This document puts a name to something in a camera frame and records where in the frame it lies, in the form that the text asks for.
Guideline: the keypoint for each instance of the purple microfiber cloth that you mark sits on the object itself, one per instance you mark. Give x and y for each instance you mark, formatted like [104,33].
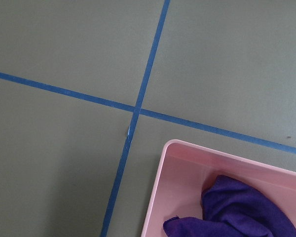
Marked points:
[232,208]

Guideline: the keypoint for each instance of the pink plastic bin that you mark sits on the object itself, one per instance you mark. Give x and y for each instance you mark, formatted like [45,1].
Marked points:
[186,169]

